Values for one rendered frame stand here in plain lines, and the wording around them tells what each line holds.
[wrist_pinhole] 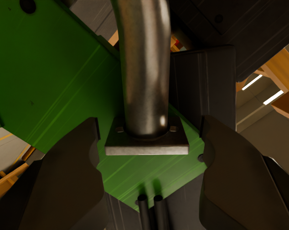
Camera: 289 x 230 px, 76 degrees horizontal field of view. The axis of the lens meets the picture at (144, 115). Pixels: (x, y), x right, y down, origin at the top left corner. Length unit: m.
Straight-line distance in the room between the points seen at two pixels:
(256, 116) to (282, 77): 6.71
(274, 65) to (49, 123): 0.92
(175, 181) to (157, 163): 0.03
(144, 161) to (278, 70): 0.87
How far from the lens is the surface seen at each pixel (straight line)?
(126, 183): 0.20
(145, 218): 0.22
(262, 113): 7.72
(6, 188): 5.94
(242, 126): 7.69
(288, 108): 0.69
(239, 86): 4.07
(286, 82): 1.01
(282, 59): 0.99
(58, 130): 0.18
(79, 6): 0.57
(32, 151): 0.39
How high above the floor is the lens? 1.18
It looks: 4 degrees up
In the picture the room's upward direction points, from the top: 136 degrees clockwise
